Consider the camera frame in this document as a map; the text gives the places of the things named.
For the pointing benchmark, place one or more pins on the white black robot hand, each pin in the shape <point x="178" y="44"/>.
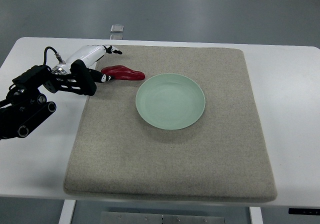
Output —
<point x="75" y="71"/>

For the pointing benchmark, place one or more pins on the red pepper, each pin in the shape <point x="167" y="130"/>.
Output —
<point x="121" y="72"/>

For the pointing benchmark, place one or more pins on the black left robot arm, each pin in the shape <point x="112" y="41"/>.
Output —
<point x="24" y="98"/>

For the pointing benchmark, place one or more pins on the lower floor socket plate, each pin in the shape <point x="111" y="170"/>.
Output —
<point x="116" y="37"/>

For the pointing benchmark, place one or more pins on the light green plate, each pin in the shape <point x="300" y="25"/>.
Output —
<point x="170" y="101"/>

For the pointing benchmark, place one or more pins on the white left table leg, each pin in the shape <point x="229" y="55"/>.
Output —
<point x="67" y="211"/>

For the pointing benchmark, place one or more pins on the white table leg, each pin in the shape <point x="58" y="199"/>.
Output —
<point x="67" y="211"/>
<point x="255" y="215"/>

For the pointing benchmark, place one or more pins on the beige fabric mat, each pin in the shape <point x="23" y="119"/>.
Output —
<point x="221" y="157"/>

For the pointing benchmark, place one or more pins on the white right table leg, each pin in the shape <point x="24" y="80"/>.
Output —
<point x="255" y="215"/>

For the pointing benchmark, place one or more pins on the black table control panel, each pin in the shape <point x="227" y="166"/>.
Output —
<point x="304" y="211"/>

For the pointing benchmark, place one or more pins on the metal table base plate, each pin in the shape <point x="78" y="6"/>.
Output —
<point x="108" y="217"/>

